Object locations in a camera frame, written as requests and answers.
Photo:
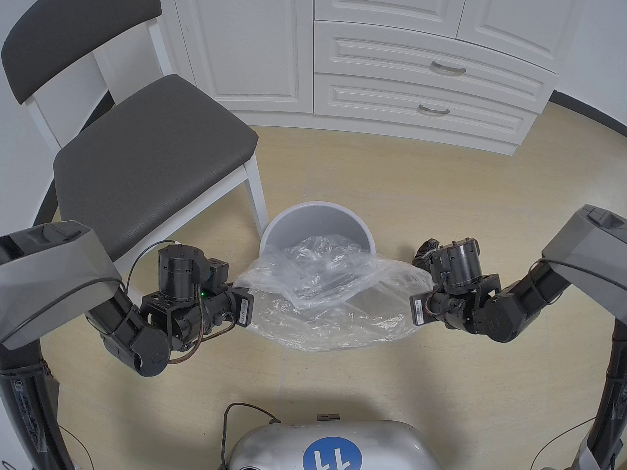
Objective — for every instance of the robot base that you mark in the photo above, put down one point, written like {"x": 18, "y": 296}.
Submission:
{"x": 343, "y": 443}

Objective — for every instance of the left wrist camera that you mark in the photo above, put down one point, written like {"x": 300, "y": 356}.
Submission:
{"x": 219, "y": 274}

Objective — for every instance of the black plastic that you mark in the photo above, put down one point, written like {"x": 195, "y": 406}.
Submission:
{"x": 423, "y": 255}

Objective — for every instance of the white trash bin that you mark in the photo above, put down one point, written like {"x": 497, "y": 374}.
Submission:
{"x": 294, "y": 218}

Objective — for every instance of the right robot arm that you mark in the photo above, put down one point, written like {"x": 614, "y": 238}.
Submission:
{"x": 583, "y": 257}

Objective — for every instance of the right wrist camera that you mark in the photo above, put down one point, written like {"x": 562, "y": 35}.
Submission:
{"x": 440, "y": 267}

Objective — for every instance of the grey and white chair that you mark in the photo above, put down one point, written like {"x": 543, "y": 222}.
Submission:
{"x": 147, "y": 154}

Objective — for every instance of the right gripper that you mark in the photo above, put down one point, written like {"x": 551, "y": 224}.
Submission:
{"x": 421, "y": 311}

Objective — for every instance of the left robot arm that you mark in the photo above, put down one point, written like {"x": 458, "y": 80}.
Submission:
{"x": 54, "y": 272}

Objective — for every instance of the white wardrobe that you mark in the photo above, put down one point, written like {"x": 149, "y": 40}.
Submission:
{"x": 392, "y": 42}

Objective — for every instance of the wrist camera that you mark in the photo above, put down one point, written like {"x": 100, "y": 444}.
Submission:
{"x": 440, "y": 267}
{"x": 219, "y": 274}

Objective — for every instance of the clear plastic bag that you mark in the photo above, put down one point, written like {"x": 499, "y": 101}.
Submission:
{"x": 333, "y": 311}

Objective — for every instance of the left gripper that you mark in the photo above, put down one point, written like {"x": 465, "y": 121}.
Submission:
{"x": 223, "y": 314}

